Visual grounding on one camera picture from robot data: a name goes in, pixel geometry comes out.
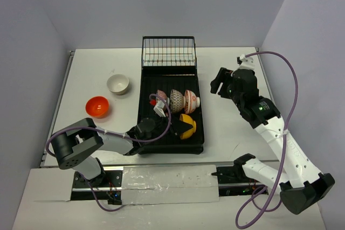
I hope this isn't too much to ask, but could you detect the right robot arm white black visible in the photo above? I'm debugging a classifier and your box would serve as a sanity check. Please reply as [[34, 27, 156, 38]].
[[210, 67, 335, 214]]

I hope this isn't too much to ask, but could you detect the silver tape strip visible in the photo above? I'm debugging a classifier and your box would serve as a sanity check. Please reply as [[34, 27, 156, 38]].
[[121, 165, 219, 205]]

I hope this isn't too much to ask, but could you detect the black wire plate holder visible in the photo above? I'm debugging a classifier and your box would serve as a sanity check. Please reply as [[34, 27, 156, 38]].
[[141, 36, 197, 75]]

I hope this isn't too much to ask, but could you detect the dark floral patterned bowl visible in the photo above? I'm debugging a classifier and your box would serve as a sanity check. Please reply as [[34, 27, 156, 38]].
[[156, 89, 170, 104]]

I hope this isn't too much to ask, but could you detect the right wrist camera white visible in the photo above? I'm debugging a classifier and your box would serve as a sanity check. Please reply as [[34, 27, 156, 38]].
[[237, 54, 255, 71]]

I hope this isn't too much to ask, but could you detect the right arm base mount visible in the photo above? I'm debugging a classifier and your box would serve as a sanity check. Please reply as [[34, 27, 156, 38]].
[[211, 166, 264, 197]]

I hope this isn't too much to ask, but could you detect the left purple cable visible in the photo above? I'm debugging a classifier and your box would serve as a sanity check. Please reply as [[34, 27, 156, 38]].
[[46, 93, 173, 212]]

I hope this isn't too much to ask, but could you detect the white ceramic bowl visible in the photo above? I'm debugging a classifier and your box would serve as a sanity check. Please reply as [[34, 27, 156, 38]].
[[106, 74, 129, 95]]

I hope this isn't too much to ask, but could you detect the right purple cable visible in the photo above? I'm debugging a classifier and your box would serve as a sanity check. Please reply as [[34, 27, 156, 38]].
[[235, 51, 299, 229]]

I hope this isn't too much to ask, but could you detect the orange plastic bowl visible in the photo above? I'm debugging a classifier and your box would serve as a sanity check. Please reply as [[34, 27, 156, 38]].
[[85, 96, 109, 119]]

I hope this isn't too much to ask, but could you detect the orange white patterned bowl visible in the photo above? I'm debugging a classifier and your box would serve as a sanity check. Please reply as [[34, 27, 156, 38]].
[[184, 90, 201, 114]]

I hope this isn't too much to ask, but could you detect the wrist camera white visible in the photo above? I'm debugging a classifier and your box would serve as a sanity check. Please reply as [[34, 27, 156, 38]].
[[237, 54, 255, 71], [150, 99, 165, 117]]

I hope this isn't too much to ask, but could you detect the black dish rack tray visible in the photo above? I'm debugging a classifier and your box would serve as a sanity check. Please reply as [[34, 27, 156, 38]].
[[137, 75, 204, 155]]

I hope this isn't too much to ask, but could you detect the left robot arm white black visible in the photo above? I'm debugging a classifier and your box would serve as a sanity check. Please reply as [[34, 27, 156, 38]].
[[46, 116, 196, 187]]

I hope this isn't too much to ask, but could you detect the purple cable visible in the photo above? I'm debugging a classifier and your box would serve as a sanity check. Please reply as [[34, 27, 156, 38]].
[[46, 93, 173, 212], [235, 51, 299, 229]]

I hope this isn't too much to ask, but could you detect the yellow plastic bowl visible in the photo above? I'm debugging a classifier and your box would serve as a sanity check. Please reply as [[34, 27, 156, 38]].
[[180, 114, 197, 140]]

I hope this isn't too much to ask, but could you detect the brown geometric patterned bowl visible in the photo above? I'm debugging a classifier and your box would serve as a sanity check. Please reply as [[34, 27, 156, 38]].
[[169, 89, 185, 114]]

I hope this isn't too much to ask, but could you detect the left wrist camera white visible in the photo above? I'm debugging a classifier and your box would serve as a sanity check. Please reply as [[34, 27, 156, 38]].
[[150, 99, 165, 117]]

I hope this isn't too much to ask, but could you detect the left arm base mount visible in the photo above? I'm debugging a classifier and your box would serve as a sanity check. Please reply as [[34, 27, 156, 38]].
[[71, 169, 123, 205]]

